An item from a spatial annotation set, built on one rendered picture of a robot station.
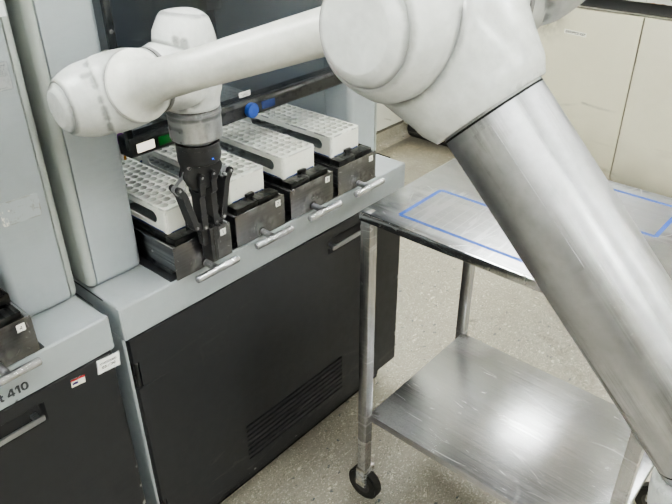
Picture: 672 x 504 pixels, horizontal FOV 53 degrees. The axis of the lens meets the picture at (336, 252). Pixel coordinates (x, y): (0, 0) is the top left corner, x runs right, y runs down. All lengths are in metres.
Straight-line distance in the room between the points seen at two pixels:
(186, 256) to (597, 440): 0.99
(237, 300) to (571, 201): 0.95
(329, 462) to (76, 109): 1.24
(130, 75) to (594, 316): 0.66
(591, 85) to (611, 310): 2.70
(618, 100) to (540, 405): 1.83
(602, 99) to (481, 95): 2.71
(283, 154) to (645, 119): 2.07
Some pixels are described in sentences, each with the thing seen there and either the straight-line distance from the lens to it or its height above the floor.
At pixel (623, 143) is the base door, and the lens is 3.30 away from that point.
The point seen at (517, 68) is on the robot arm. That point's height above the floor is 1.28.
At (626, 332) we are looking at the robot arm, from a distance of 0.63.
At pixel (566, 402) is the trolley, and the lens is 1.76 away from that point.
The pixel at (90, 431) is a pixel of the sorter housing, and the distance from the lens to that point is 1.35.
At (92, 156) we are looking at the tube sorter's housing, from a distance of 1.23.
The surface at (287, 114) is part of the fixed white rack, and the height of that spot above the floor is 0.86.
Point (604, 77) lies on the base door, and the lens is 3.26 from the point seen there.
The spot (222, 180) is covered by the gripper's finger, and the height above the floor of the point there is 0.91.
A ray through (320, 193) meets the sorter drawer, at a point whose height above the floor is 0.77.
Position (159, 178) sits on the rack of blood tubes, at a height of 0.86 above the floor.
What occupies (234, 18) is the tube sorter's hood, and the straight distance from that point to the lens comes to 1.34.
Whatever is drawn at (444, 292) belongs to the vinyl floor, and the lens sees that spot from 2.55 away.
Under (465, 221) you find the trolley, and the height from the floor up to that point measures 0.82.
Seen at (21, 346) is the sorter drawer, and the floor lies 0.76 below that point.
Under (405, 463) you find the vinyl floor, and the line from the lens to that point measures 1.92.
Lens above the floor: 1.44
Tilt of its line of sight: 31 degrees down
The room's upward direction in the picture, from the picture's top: straight up
